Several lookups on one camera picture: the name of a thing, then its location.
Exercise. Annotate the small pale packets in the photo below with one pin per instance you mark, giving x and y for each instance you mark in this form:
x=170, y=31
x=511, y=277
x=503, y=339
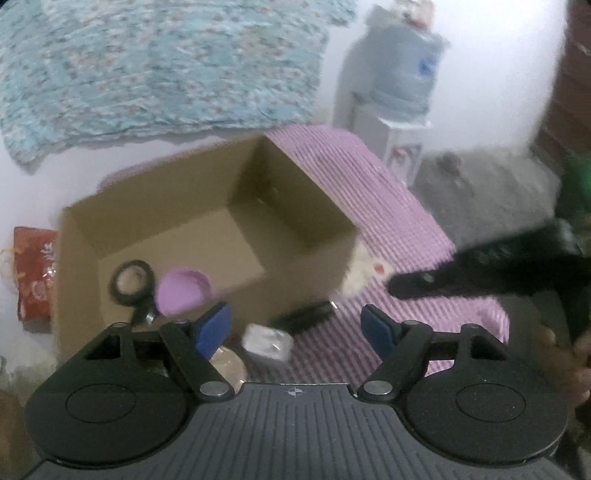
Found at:
x=415, y=11

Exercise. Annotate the red patterned bag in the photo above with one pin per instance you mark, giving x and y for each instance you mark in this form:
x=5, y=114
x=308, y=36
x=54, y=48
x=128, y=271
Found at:
x=34, y=277

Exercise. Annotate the blue water jug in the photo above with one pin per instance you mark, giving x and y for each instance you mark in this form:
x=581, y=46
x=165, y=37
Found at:
x=406, y=69

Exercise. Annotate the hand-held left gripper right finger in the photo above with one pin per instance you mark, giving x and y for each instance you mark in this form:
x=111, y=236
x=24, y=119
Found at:
x=376, y=328

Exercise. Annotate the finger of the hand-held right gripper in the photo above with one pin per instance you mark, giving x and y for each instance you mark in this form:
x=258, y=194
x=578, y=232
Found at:
x=415, y=284

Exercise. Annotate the black tape roll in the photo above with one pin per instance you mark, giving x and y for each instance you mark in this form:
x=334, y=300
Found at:
x=152, y=286

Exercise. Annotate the white water dispenser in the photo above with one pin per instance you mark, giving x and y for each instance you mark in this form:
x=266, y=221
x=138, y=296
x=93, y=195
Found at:
x=401, y=152

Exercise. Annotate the brown cardboard box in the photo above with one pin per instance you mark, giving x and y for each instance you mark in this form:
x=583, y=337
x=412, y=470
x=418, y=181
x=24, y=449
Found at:
x=184, y=184

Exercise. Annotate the person's right hand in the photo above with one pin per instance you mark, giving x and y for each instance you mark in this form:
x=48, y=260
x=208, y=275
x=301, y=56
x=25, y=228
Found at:
x=572, y=374

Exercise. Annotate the brown wooden door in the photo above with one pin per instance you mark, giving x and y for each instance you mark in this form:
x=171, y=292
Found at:
x=577, y=92

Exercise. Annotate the white charger plug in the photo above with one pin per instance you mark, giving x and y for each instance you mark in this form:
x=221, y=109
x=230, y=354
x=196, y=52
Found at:
x=268, y=344

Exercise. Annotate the black car key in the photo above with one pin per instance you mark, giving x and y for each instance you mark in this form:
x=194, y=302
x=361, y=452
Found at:
x=147, y=316

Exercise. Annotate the blue floral cloth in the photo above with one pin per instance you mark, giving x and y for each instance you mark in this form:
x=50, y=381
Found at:
x=161, y=69

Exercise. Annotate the black flashlight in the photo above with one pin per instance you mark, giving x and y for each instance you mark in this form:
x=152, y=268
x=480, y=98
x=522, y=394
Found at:
x=304, y=316

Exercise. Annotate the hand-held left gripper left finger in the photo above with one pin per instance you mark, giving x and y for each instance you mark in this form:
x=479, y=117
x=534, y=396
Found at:
x=213, y=328

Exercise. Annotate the purple round lid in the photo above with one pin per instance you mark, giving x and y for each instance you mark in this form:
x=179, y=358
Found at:
x=180, y=290

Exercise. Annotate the green garment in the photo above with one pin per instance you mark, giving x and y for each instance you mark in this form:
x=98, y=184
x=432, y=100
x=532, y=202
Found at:
x=577, y=198

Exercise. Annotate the dark object on floor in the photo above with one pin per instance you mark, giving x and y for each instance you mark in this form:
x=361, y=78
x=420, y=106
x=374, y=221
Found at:
x=449, y=162

